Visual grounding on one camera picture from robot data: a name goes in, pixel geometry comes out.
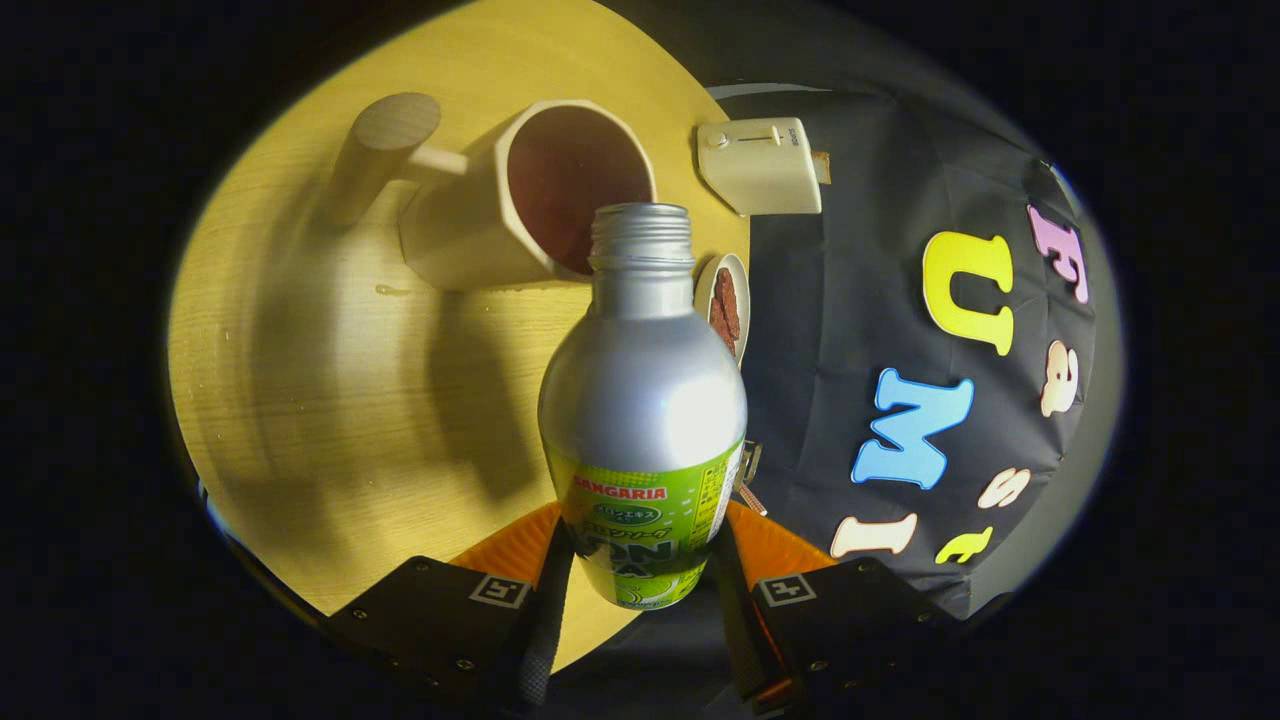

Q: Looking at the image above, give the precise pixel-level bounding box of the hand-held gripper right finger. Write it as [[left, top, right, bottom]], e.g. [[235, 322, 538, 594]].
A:
[[712, 500, 961, 713]]

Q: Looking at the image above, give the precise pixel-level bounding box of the silver bottle with green label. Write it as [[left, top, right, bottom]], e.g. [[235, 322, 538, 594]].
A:
[[538, 203, 749, 611]]

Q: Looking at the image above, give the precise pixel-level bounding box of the beige cup with wooden handle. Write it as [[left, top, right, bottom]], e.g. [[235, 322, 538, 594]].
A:
[[328, 92, 658, 293]]

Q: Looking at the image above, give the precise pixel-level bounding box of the wooden table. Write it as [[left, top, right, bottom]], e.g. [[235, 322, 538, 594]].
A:
[[168, 0, 751, 673]]

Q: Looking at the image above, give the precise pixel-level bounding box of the white toaster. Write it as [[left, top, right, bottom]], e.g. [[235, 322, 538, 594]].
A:
[[696, 117, 823, 217]]

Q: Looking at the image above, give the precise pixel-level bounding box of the white round plate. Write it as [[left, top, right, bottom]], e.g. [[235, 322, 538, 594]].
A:
[[693, 253, 751, 369]]

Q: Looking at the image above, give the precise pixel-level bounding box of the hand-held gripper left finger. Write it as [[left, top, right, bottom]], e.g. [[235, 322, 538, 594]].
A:
[[320, 500, 576, 711]]

